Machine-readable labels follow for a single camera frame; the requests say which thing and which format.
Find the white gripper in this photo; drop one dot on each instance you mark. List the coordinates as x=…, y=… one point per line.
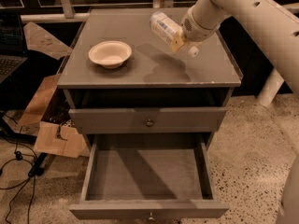
x=196, y=29

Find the open grey middle drawer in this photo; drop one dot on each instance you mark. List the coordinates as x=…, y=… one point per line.
x=130, y=175

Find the white paper bowl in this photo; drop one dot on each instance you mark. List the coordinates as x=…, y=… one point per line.
x=110, y=54

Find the grey wooden drawer cabinet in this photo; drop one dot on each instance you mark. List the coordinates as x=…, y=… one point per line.
x=153, y=77

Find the blue labelled plastic bottle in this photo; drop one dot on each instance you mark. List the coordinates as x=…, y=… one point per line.
x=165, y=28

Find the closed grey upper drawer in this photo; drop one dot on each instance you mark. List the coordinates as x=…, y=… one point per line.
x=133, y=120

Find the black laptop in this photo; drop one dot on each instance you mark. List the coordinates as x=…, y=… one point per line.
x=13, y=49

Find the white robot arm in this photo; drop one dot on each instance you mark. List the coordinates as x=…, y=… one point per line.
x=269, y=25

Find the brown cardboard box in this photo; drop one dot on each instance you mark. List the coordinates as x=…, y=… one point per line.
x=48, y=108

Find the brass upper drawer knob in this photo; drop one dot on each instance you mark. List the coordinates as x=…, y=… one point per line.
x=149, y=122

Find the white diagonal post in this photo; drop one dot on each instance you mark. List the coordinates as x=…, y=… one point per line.
x=270, y=88

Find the brass middle drawer knob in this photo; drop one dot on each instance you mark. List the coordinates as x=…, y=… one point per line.
x=151, y=218

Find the brass drawer knob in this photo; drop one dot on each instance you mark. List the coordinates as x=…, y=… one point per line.
x=149, y=122
x=151, y=218

